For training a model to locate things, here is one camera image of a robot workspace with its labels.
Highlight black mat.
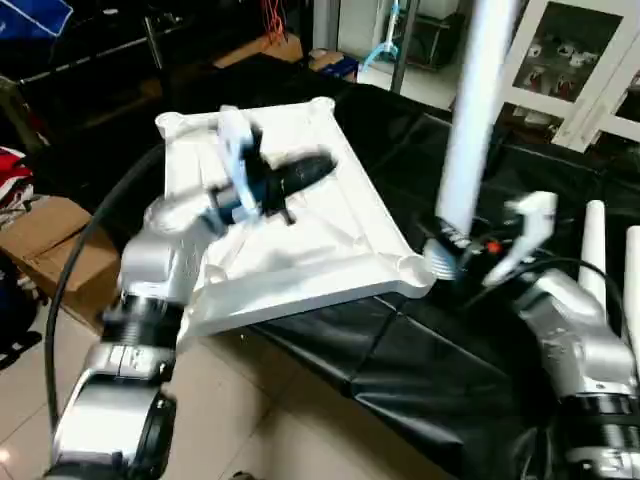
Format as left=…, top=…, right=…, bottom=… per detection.
left=30, top=55, right=640, bottom=480

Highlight teal and white pole tool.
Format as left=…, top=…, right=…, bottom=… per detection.
left=358, top=0, right=413, bottom=73

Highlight red and white cloth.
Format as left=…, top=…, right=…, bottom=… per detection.
left=0, top=148, right=39, bottom=216

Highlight blue box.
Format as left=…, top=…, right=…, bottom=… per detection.
left=320, top=57, right=359, bottom=83

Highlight brown cardboard box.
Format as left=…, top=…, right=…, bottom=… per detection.
left=0, top=195, right=123, bottom=336

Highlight white glass-door cabinet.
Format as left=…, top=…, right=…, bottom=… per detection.
left=500, top=0, right=640, bottom=153

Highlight red cables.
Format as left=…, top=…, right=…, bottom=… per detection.
left=260, top=0, right=286, bottom=46

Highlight dark metal stand pole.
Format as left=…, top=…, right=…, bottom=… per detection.
left=390, top=0, right=416, bottom=96

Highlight white plastic table top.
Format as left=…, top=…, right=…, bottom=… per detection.
left=155, top=97, right=436, bottom=336

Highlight grey metal post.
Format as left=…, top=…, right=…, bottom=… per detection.
left=145, top=15, right=167, bottom=73

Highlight dark backpack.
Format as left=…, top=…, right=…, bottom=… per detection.
left=0, top=265, right=41, bottom=371

